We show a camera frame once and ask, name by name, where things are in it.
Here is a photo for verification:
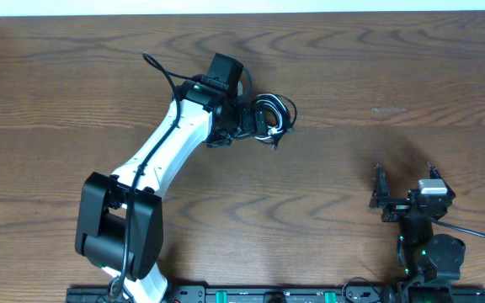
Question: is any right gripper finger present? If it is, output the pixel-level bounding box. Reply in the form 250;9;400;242
369;163;390;208
428;163;456;198

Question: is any white usb cable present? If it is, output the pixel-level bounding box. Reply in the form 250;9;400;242
253;94;285;141

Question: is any black usb cable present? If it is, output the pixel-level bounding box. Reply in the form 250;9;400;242
250;93;298;152

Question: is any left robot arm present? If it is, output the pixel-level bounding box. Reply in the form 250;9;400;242
75;75;266;302

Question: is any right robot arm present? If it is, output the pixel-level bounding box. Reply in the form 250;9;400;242
369;165;466;302

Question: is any left camera cable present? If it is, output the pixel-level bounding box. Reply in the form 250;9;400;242
107;51;210;300

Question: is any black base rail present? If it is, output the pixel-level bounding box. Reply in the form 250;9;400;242
65;284;485;303

